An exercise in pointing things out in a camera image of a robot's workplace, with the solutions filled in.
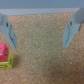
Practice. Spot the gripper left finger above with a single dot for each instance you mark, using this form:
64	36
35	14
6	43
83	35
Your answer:
8	29

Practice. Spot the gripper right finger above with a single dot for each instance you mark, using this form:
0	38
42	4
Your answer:
70	30

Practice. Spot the pink block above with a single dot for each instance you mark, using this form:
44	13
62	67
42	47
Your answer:
3	51

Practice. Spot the yellow block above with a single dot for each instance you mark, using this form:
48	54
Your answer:
7	62

